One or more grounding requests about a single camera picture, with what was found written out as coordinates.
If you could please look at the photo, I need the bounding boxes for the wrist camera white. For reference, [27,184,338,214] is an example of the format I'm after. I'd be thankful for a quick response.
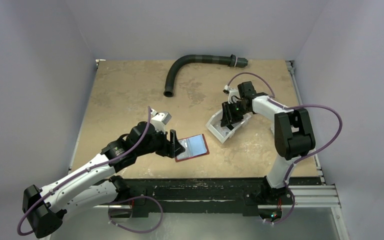
[223,85,241,104]
[150,110,172,133]

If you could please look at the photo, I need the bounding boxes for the purple cable loop below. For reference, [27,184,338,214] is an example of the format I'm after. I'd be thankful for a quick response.
[107,196,164,234]

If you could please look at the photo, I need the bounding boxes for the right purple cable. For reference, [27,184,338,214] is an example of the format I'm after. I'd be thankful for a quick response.
[226,72,344,186]

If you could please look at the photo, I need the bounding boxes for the aluminium frame rail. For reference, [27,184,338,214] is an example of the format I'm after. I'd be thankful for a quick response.
[283,60,329,210]

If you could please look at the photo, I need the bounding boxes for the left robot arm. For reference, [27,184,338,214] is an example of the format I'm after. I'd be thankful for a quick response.
[21,120,186,239]

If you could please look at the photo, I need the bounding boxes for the purple cable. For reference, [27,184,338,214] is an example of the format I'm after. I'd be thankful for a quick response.
[16,105,153,237]
[226,72,344,186]

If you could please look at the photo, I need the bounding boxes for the white plastic card box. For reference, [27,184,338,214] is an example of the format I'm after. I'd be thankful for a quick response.
[205,109,252,144]

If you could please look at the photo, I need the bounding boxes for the black front table rail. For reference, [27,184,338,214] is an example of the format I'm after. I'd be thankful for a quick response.
[95,177,309,218]

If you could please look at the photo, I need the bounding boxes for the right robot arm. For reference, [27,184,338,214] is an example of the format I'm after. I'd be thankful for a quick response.
[220,81,316,204]

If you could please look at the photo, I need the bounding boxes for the red card holder wallet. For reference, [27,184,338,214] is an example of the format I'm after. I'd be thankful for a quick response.
[175,134,210,162]

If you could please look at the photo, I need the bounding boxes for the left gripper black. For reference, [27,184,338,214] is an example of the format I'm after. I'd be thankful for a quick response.
[136,125,184,158]

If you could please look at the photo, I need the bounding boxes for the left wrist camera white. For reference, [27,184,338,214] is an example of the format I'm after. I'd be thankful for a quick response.
[150,110,172,133]

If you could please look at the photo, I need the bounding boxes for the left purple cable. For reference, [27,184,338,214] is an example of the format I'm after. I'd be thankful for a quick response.
[16,105,153,237]

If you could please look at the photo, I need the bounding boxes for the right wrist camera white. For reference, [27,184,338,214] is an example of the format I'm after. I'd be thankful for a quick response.
[223,85,241,104]

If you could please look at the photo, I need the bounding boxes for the black curved hose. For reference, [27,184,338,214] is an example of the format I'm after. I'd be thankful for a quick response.
[163,54,249,98]

